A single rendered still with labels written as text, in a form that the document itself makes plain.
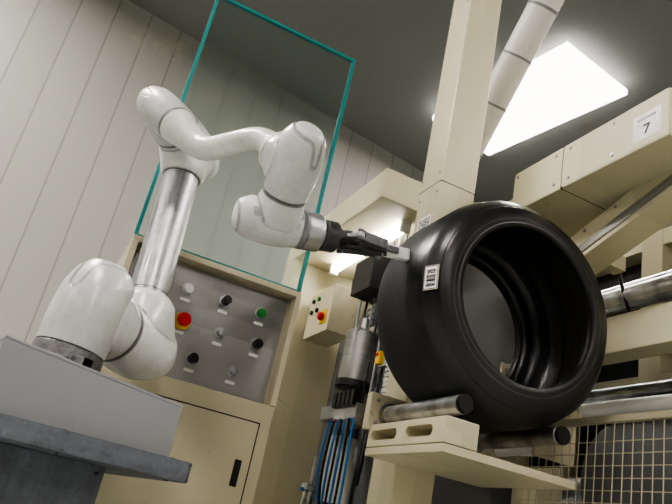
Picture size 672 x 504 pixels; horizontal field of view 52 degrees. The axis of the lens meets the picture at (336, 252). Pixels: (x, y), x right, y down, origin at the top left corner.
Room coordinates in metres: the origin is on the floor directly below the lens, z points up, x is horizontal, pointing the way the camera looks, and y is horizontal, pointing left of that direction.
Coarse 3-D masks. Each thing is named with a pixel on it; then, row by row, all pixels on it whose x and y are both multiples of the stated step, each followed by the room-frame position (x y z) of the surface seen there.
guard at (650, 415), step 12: (564, 420) 1.87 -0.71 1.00; (576, 420) 1.83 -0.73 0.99; (588, 420) 1.79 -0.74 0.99; (600, 420) 1.75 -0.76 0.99; (612, 420) 1.71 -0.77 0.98; (624, 420) 1.68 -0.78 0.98; (636, 420) 1.65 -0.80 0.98; (648, 420) 1.63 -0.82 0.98; (516, 456) 2.05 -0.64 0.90; (528, 456) 2.01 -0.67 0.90; (612, 468) 1.72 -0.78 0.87; (576, 480) 1.83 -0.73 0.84; (612, 480) 1.71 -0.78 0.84; (516, 492) 2.04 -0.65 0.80; (528, 492) 2.00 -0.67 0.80; (648, 492) 1.62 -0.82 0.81; (660, 492) 1.59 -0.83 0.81
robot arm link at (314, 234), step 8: (312, 216) 1.43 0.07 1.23; (320, 216) 1.45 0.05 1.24; (312, 224) 1.43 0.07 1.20; (320, 224) 1.44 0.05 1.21; (304, 232) 1.43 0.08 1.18; (312, 232) 1.43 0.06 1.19; (320, 232) 1.44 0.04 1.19; (304, 240) 1.44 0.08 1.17; (312, 240) 1.45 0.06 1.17; (320, 240) 1.45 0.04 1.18; (296, 248) 1.48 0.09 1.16; (304, 248) 1.47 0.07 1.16; (312, 248) 1.47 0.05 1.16
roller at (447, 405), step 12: (456, 396) 1.52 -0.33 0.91; (468, 396) 1.52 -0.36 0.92; (384, 408) 1.83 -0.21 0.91; (396, 408) 1.76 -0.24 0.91; (408, 408) 1.70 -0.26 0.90; (420, 408) 1.65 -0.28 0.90; (432, 408) 1.60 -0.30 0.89; (444, 408) 1.56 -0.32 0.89; (456, 408) 1.52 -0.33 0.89; (468, 408) 1.52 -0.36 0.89; (384, 420) 1.83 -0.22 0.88; (396, 420) 1.78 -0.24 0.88
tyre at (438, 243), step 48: (432, 240) 1.50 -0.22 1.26; (480, 240) 1.49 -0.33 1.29; (528, 240) 1.73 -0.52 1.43; (384, 288) 1.65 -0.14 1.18; (528, 288) 1.86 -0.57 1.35; (576, 288) 1.73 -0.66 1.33; (384, 336) 1.67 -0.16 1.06; (432, 336) 1.51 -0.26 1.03; (528, 336) 1.89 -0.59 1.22; (576, 336) 1.78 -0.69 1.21; (432, 384) 1.60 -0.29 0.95; (480, 384) 1.53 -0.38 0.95; (528, 384) 1.89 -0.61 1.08; (576, 384) 1.61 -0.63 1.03; (480, 432) 1.76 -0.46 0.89
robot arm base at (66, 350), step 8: (32, 344) 1.49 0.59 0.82; (40, 344) 1.47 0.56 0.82; (48, 344) 1.46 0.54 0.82; (56, 344) 1.46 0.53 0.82; (64, 344) 1.46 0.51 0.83; (56, 352) 1.46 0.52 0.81; (64, 352) 1.46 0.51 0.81; (72, 352) 1.47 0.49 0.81; (80, 352) 1.47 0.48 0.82; (88, 352) 1.49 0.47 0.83; (72, 360) 1.46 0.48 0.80; (80, 360) 1.44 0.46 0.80; (88, 360) 1.47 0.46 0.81; (96, 360) 1.51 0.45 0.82; (96, 368) 1.52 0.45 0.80
